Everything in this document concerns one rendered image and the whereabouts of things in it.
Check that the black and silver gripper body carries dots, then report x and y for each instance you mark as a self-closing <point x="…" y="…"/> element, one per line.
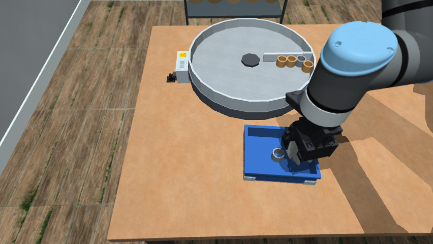
<point x="312" y="140"/>

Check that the blue open crate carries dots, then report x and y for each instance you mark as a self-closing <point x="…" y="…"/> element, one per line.
<point x="259" y="143"/>

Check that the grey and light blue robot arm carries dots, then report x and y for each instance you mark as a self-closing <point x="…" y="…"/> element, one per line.
<point x="363" y="56"/>

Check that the bronze bushing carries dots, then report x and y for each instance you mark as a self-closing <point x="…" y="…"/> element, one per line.
<point x="281" y="61"/>
<point x="307" y="66"/>
<point x="291" y="60"/>

